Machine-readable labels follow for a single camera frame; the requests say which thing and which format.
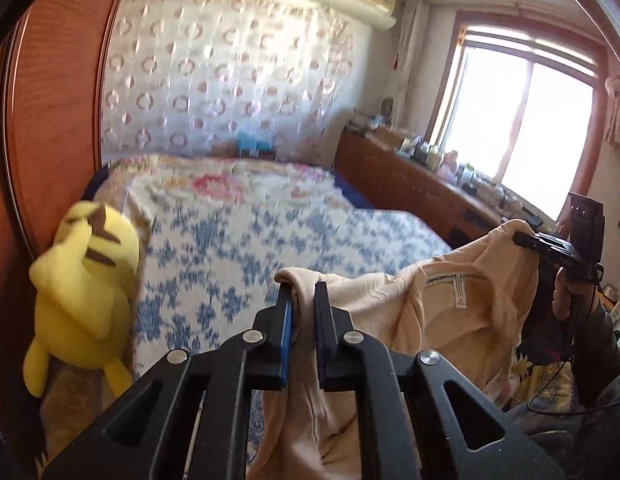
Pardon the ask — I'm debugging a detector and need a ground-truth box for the person's right hand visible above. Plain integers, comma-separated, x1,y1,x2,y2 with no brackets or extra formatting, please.
552,266,602,322

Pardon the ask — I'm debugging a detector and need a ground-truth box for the beige printed t-shirt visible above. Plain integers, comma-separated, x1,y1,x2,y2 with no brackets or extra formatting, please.
247,219,541,480

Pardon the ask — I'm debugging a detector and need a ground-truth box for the person's right forearm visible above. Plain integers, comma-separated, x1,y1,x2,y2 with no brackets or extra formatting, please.
520,285,620,480

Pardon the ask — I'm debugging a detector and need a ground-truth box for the yellow plush toy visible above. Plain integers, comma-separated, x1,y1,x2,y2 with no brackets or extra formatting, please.
22,201,141,399

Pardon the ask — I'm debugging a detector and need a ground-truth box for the circle-patterned sheer curtain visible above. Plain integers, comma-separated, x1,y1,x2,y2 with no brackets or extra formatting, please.
100,0,359,162

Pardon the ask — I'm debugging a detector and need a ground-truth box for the blue floral bed sheet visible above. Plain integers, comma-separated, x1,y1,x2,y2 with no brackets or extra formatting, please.
124,175,453,467

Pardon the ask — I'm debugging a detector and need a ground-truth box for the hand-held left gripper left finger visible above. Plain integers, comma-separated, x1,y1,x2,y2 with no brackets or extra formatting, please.
42,285,293,480

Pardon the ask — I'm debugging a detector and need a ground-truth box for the wooden low cabinet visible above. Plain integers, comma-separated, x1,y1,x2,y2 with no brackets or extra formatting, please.
335,130,547,257

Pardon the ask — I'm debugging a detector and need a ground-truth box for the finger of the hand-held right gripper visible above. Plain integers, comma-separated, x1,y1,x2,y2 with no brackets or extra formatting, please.
512,230,575,262

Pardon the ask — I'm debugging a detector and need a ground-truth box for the pink floral blanket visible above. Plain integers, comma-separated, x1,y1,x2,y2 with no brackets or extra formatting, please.
92,155,351,242

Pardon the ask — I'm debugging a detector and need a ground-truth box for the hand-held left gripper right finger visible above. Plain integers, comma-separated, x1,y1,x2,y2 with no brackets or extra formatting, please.
314,282,566,480

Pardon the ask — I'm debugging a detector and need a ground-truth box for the wooden-framed window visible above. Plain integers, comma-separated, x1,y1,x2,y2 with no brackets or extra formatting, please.
424,10,612,222

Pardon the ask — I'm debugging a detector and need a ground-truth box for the white window curtain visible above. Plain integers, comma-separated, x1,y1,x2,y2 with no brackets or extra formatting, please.
397,0,431,129

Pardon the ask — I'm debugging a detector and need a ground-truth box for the thin black cable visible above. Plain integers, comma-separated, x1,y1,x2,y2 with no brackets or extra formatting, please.
527,265,618,417

